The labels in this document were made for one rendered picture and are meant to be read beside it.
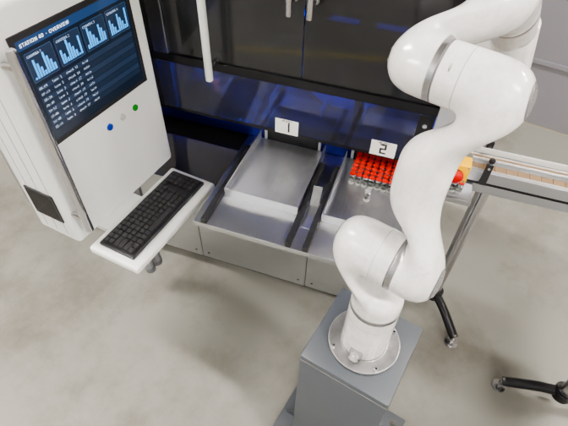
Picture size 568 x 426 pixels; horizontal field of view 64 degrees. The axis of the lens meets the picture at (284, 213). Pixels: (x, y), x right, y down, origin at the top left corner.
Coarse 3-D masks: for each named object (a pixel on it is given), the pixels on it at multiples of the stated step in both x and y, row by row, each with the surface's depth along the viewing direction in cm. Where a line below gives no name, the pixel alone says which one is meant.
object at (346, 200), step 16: (352, 160) 167; (336, 176) 156; (336, 192) 156; (352, 192) 156; (384, 192) 156; (336, 208) 150; (352, 208) 151; (368, 208) 151; (384, 208) 151; (336, 224) 145
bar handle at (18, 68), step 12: (12, 48) 98; (12, 60) 98; (24, 72) 101; (24, 84) 103; (36, 96) 107; (36, 108) 108; (36, 120) 110; (48, 132) 113; (48, 144) 115; (60, 156) 119; (60, 168) 121; (72, 180) 126; (72, 192) 128; (84, 216) 136
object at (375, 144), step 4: (372, 140) 149; (376, 140) 149; (372, 144) 150; (376, 144) 150; (384, 144) 149; (388, 144) 148; (392, 144) 148; (372, 148) 152; (376, 148) 151; (384, 148) 150; (388, 148) 149; (392, 148) 149; (372, 152) 153; (376, 152) 152; (384, 152) 151; (388, 152) 151; (392, 152) 150; (388, 156) 152; (392, 156) 151
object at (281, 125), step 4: (276, 120) 157; (280, 120) 156; (284, 120) 156; (288, 120) 155; (276, 124) 158; (280, 124) 158; (284, 124) 157; (292, 124) 156; (296, 124) 155; (276, 128) 159; (280, 128) 159; (284, 128) 158; (292, 128) 157; (296, 128) 156; (280, 132) 160; (284, 132) 159; (292, 132) 158; (296, 132) 158
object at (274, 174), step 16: (256, 144) 171; (272, 144) 173; (288, 144) 173; (256, 160) 166; (272, 160) 166; (288, 160) 167; (304, 160) 167; (320, 160) 165; (240, 176) 160; (256, 176) 160; (272, 176) 160; (288, 176) 161; (304, 176) 161; (240, 192) 150; (256, 192) 155; (272, 192) 155; (288, 192) 155; (304, 192) 151; (272, 208) 150; (288, 208) 147
